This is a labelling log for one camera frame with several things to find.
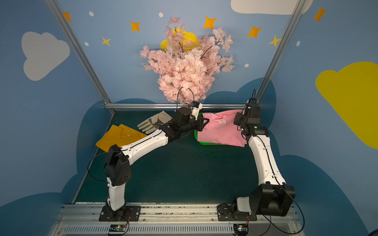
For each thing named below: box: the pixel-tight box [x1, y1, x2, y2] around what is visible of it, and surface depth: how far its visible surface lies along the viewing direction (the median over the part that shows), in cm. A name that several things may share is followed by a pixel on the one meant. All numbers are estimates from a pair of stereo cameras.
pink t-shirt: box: [197, 109, 248, 148], surface depth 84 cm
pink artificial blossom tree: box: [139, 15, 235, 104], surface depth 70 cm
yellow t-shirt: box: [95, 123, 148, 153], surface depth 107 cm
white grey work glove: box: [136, 110, 173, 135], surface depth 117 cm
